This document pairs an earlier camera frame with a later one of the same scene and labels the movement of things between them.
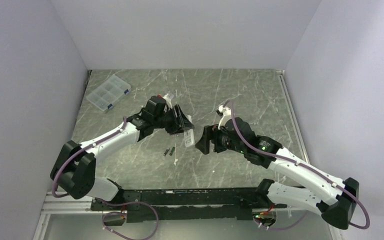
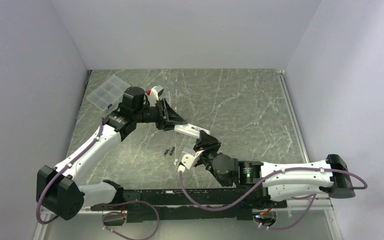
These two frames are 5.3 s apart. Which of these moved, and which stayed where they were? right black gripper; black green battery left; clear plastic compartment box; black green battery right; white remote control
Moved: right black gripper; white remote control
Stayed: black green battery right; clear plastic compartment box; black green battery left
